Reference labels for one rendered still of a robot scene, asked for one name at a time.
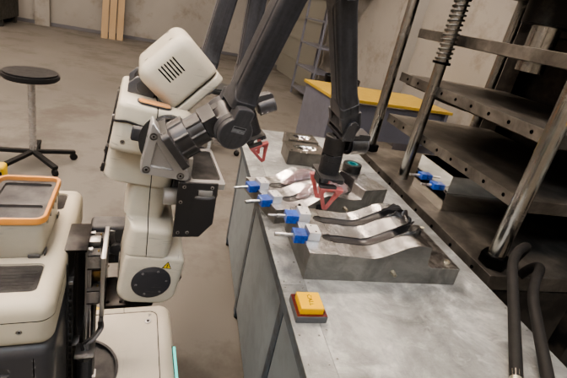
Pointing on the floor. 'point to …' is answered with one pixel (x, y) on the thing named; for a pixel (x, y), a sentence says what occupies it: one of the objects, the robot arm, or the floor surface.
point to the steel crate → (8, 2)
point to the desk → (317, 98)
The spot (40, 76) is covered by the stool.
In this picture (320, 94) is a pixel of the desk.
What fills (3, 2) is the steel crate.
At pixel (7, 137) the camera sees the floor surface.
